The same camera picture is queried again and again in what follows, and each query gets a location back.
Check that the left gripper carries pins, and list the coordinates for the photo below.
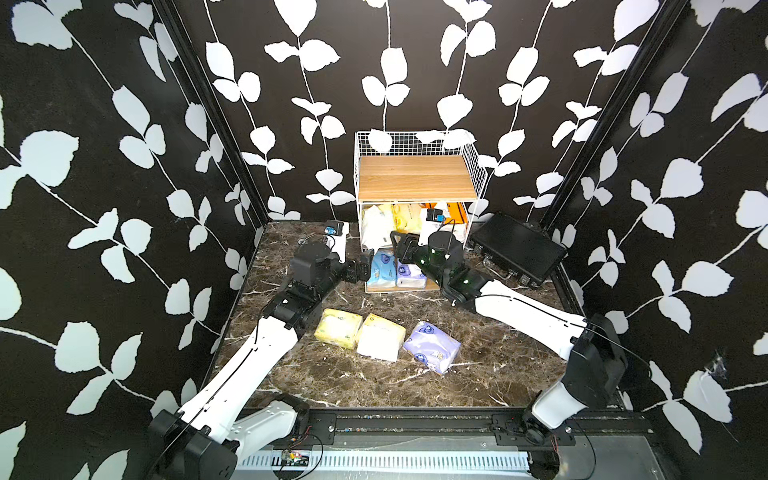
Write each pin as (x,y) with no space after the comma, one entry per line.
(352,275)

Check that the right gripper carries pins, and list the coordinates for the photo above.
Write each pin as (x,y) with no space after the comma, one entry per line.
(410,247)

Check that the pale yellow tissue pack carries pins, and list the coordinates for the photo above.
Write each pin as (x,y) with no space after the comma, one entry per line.
(377,225)

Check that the light yellow tissue pack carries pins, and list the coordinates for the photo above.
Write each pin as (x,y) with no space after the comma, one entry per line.
(338,327)

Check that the orange-yellow tissue pack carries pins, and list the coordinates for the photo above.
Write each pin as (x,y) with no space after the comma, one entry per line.
(380,338)

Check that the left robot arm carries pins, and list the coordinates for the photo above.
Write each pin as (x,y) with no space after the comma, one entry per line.
(207,436)

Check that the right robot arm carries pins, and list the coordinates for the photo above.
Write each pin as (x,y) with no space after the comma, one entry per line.
(595,359)

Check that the yellow tissue pack middle shelf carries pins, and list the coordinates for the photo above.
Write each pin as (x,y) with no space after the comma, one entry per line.
(407,217)

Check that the blue tissue pack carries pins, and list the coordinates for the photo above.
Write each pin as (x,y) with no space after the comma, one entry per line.
(383,270)

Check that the purple tissue pack bottom shelf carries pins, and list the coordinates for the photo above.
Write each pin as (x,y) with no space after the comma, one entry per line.
(410,276)

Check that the orange tissue pack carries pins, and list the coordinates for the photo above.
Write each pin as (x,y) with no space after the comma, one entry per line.
(456,218)

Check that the black carrying case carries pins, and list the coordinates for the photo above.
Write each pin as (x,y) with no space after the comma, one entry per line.
(518,248)

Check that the small circuit board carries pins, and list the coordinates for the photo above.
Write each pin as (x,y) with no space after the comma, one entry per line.
(293,458)

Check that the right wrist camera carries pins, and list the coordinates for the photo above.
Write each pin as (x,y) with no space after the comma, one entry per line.
(431,221)

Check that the white wire shelf rack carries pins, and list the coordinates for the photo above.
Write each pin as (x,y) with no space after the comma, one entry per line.
(400,167)

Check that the white slotted cable duct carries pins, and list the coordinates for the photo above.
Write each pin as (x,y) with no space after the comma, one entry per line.
(432,462)

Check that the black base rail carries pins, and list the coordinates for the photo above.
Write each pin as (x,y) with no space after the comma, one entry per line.
(504,425)

